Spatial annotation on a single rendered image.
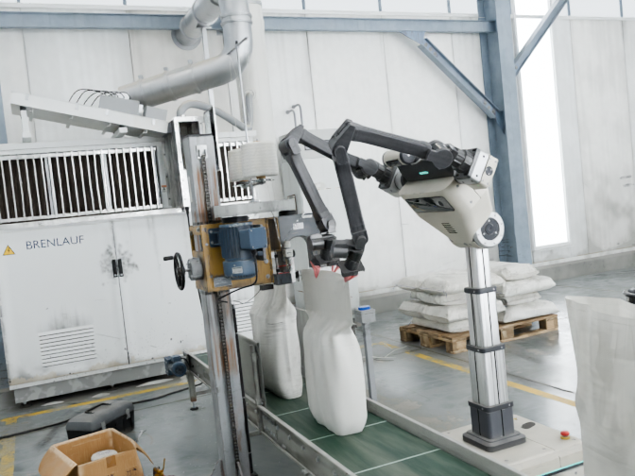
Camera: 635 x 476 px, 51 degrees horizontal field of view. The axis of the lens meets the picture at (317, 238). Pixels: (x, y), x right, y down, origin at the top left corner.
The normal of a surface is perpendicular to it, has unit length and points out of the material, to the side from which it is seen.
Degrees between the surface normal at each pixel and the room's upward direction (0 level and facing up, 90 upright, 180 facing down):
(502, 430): 90
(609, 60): 90
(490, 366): 90
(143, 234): 90
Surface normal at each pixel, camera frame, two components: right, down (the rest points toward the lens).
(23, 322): 0.39, 0.00
